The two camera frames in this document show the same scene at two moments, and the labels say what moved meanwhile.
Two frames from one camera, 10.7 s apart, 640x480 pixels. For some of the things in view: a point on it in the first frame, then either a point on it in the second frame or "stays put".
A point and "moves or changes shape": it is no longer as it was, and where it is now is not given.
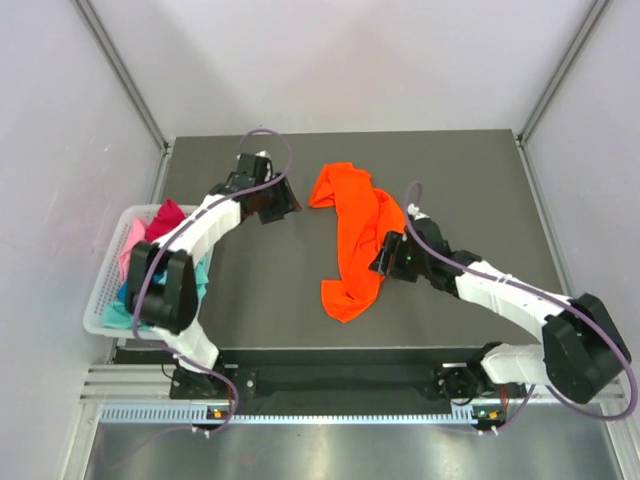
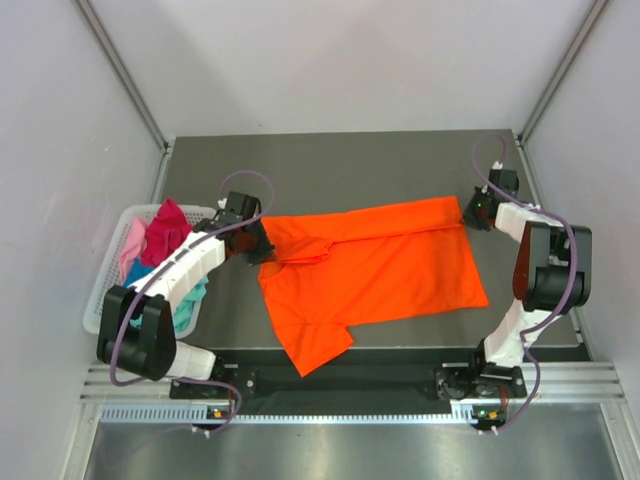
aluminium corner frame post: [586, 29] stays put
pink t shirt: [135, 236] stays put
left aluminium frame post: [128, 77] stays put
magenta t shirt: [168, 217] stays put
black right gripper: [394, 243] → [468, 216]
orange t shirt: [364, 216] moves or changes shape
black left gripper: [285, 203] → [264, 254]
